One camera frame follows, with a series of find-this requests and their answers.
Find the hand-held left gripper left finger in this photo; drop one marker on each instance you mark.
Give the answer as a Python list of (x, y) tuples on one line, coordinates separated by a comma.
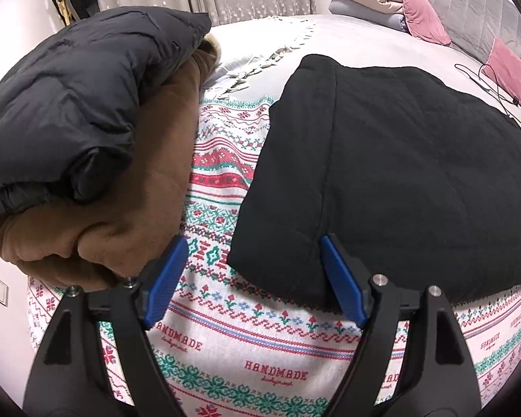
[(167, 282)]

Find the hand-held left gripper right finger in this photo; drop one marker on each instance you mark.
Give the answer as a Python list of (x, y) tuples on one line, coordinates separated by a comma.
[(343, 278)]

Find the black quilted coat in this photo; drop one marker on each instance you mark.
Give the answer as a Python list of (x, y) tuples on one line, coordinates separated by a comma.
[(395, 173)]

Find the patterned knit-print blanket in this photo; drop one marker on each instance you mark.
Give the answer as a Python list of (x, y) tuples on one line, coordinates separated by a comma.
[(252, 334)]

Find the brown folded garment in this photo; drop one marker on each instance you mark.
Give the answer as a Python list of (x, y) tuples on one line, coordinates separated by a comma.
[(147, 182)]

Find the black puffer jacket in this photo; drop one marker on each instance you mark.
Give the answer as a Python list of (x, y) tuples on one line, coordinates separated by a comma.
[(69, 95)]

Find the grey bed sheet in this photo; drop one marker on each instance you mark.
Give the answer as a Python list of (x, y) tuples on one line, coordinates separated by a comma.
[(364, 43)]

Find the white fringed blanket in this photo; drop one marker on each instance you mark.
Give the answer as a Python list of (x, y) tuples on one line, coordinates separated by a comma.
[(260, 56)]

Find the blue-grey folded quilt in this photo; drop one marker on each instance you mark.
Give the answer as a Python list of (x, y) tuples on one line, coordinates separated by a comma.
[(360, 15)]

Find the pink velvet pillow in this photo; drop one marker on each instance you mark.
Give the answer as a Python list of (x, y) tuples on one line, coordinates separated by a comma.
[(514, 74), (421, 8)]

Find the grey padded headboard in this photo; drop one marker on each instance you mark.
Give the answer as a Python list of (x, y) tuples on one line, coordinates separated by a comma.
[(469, 0)]

